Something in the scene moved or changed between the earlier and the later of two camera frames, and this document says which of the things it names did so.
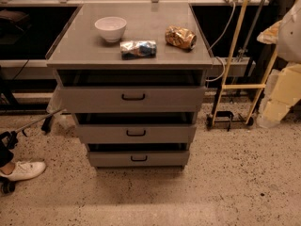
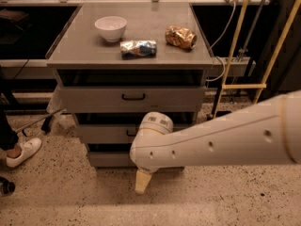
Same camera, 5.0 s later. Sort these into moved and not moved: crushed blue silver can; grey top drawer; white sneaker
Moved: white sneaker
Not moved: crushed blue silver can; grey top drawer
